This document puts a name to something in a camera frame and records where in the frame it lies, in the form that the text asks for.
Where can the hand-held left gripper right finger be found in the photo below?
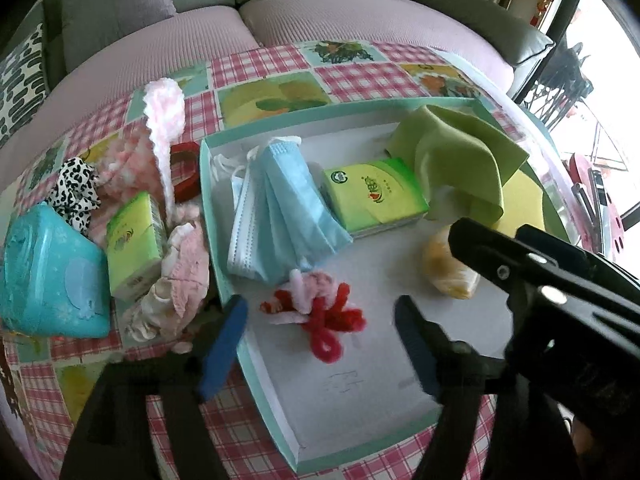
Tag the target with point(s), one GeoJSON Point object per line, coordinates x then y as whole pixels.
{"type": "Point", "coordinates": [415, 345]}

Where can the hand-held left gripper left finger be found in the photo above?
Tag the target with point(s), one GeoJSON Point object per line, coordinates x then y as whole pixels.
{"type": "Point", "coordinates": [225, 345]}

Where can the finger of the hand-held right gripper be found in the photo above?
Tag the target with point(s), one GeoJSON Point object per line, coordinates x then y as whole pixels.
{"type": "Point", "coordinates": [480, 247]}
{"type": "Point", "coordinates": [560, 247]}

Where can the soft bread bun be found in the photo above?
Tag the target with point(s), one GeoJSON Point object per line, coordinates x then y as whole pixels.
{"type": "Point", "coordinates": [445, 270]}

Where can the teal cardboard box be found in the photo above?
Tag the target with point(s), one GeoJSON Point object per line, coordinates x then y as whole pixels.
{"type": "Point", "coordinates": [360, 375]}

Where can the pink frilly cloth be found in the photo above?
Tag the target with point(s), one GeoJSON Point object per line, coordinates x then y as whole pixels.
{"type": "Point", "coordinates": [187, 260]}

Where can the red pipe cleaner flower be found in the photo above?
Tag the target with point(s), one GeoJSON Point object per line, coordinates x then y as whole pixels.
{"type": "Point", "coordinates": [325, 320]}

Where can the green cloth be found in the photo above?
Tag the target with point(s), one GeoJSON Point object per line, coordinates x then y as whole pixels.
{"type": "Point", "coordinates": [450, 155]}

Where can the blue face mask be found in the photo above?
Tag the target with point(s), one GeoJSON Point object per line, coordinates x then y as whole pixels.
{"type": "Point", "coordinates": [245, 240]}
{"type": "Point", "coordinates": [300, 195]}

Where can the green tissue pack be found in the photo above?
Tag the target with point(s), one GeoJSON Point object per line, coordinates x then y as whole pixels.
{"type": "Point", "coordinates": [132, 245]}
{"type": "Point", "coordinates": [375, 195]}

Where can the teal wet wipes pack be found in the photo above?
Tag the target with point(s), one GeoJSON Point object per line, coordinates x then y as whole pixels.
{"type": "Point", "coordinates": [50, 275]}

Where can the red hair hoop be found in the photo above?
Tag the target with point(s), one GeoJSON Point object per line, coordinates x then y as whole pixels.
{"type": "Point", "coordinates": [187, 152]}

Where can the leopard print scrunchie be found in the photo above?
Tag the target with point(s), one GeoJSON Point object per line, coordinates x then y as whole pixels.
{"type": "Point", "coordinates": [75, 190]}

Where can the pink fluffy headband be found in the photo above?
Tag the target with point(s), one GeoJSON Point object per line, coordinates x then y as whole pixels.
{"type": "Point", "coordinates": [165, 110]}

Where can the dark slim device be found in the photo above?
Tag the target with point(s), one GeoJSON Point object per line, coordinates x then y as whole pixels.
{"type": "Point", "coordinates": [582, 202]}

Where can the red perforated stool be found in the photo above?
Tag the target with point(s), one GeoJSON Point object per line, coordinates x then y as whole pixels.
{"type": "Point", "coordinates": [617, 232]}

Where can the black phone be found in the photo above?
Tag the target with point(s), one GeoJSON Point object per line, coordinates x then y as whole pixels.
{"type": "Point", "coordinates": [599, 195]}

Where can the pink fluffy cloth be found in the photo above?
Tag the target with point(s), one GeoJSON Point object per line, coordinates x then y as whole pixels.
{"type": "Point", "coordinates": [130, 165]}

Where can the pink checked tablecloth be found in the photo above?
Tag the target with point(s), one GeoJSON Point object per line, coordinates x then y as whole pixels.
{"type": "Point", "coordinates": [270, 65]}

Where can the black white patterned cushion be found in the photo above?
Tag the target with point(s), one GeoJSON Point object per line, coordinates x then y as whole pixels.
{"type": "Point", "coordinates": [22, 85]}

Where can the purple cushion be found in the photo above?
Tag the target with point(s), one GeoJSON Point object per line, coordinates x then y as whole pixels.
{"type": "Point", "coordinates": [120, 5]}

